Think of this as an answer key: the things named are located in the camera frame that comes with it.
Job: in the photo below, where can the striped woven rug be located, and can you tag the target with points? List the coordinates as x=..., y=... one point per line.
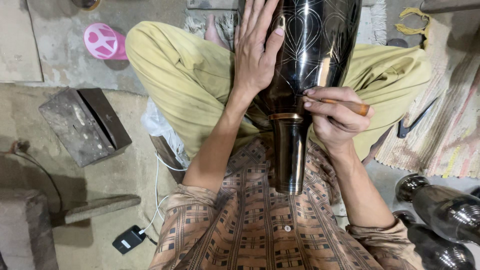
x=442, y=123

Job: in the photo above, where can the person's right hand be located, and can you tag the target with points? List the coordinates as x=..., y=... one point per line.
x=339, y=123

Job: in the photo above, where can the pink plastic cup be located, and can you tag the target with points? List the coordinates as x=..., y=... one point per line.
x=103, y=42

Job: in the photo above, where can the grey stone block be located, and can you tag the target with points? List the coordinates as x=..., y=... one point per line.
x=26, y=232

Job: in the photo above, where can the beige cardboard sheet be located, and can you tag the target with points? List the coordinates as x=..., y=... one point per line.
x=18, y=41

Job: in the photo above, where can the brown wooden seat board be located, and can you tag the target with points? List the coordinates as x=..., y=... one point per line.
x=167, y=155

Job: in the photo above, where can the shiny dark metal vase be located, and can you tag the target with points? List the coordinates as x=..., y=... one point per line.
x=435, y=247
x=446, y=210

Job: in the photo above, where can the person's bare foot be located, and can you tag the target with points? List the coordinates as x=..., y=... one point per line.
x=213, y=32

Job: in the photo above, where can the grey wooden bar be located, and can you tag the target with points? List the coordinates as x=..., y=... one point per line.
x=450, y=5

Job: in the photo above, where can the black engraved metal vase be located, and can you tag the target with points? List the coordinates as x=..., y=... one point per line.
x=311, y=56

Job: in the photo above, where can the black scissors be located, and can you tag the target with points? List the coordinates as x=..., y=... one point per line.
x=410, y=125

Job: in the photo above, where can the black charger block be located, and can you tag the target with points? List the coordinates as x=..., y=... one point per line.
x=128, y=240

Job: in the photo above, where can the person's left hand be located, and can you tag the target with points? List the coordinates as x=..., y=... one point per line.
x=255, y=60

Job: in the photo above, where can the round brass object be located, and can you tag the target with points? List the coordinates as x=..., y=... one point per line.
x=86, y=3

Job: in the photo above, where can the grey metal box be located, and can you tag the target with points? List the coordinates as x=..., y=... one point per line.
x=82, y=127

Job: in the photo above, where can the brown checked shirt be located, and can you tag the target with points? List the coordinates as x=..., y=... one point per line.
x=255, y=232

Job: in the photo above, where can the white plastic bag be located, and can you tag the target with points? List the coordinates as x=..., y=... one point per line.
x=161, y=125

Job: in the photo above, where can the olive yellow trousers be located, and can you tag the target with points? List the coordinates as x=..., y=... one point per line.
x=187, y=82

